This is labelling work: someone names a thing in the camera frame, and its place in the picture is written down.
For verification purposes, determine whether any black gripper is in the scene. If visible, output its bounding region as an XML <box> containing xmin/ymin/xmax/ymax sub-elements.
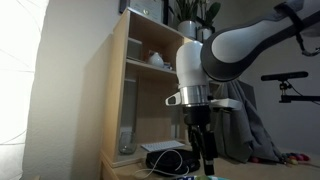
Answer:
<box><xmin>182</xmin><ymin>105</ymin><xmax>218</xmax><ymax>177</ymax></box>

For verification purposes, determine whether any grey storage box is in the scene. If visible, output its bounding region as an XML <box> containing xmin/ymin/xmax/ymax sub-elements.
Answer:
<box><xmin>125</xmin><ymin>37</ymin><xmax>143</xmax><ymax>62</ymax></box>

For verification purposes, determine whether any grey draped blanket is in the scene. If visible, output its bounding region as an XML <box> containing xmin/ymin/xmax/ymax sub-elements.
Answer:
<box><xmin>209</xmin><ymin>79</ymin><xmax>284</xmax><ymax>164</ymax></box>

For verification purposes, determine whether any white blue teal tennis racket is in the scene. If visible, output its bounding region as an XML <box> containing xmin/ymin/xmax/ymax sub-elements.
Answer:
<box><xmin>173</xmin><ymin>174</ymin><xmax>231</xmax><ymax>180</ymax></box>

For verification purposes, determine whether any clear glass jar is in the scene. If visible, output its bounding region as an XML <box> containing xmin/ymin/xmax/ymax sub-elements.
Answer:
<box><xmin>117</xmin><ymin>130</ymin><xmax>138</xmax><ymax>155</ymax></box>

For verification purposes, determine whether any plant in white pot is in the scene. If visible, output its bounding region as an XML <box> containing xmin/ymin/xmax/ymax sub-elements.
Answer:
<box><xmin>174</xmin><ymin>0</ymin><xmax>198</xmax><ymax>39</ymax></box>

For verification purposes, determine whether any black stereo camera bar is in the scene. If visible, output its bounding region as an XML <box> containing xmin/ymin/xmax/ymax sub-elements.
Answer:
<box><xmin>260</xmin><ymin>70</ymin><xmax>309</xmax><ymax>82</ymax></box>

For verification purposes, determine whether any colourful felt ball garland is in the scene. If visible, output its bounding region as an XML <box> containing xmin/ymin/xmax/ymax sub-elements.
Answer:
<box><xmin>248</xmin><ymin>151</ymin><xmax>311</xmax><ymax>166</ymax></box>

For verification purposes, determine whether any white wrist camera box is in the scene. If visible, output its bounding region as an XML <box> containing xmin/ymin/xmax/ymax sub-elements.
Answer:
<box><xmin>209</xmin><ymin>98</ymin><xmax>243</xmax><ymax>113</ymax></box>

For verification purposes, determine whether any plant in dark-framed pot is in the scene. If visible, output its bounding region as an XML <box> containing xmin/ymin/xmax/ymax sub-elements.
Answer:
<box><xmin>195</xmin><ymin>0</ymin><xmax>222</xmax><ymax>44</ymax></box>

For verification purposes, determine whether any black framed picture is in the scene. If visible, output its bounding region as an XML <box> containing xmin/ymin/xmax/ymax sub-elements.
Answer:
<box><xmin>118</xmin><ymin>0</ymin><xmax>169</xmax><ymax>25</ymax></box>

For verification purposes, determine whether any white paper floor lamp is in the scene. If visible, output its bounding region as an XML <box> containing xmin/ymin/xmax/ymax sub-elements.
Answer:
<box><xmin>0</xmin><ymin>0</ymin><xmax>49</xmax><ymax>180</ymax></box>

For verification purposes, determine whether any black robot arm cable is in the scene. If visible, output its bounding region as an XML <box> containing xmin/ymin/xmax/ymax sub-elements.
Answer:
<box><xmin>274</xmin><ymin>1</ymin><xmax>320</xmax><ymax>58</ymax></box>

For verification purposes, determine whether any white round vase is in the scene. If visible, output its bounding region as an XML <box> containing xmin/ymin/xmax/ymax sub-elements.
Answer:
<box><xmin>147</xmin><ymin>50</ymin><xmax>165</xmax><ymax>69</ymax></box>

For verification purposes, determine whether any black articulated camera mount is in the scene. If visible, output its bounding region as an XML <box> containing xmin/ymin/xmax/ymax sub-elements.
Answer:
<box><xmin>279</xmin><ymin>80</ymin><xmax>320</xmax><ymax>105</ymax></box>

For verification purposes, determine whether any light wooden shelf unit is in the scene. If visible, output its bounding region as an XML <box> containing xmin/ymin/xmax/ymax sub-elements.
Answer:
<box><xmin>99</xmin><ymin>7</ymin><xmax>241</xmax><ymax>180</ymax></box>

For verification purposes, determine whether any white keyboard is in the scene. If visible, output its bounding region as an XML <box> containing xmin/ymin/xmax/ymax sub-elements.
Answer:
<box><xmin>140</xmin><ymin>140</ymin><xmax>185</xmax><ymax>153</ymax></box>

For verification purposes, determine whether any grey chair backrest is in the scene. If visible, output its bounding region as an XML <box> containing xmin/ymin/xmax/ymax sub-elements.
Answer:
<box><xmin>238</xmin><ymin>79</ymin><xmax>258</xmax><ymax>109</ymax></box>

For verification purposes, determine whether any black fabric pouch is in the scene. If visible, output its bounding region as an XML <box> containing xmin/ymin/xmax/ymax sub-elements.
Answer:
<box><xmin>144</xmin><ymin>148</ymin><xmax>201</xmax><ymax>177</ymax></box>

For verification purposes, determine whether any white charging cable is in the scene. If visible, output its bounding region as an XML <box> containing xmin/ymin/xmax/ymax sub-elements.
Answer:
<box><xmin>133</xmin><ymin>149</ymin><xmax>190</xmax><ymax>180</ymax></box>

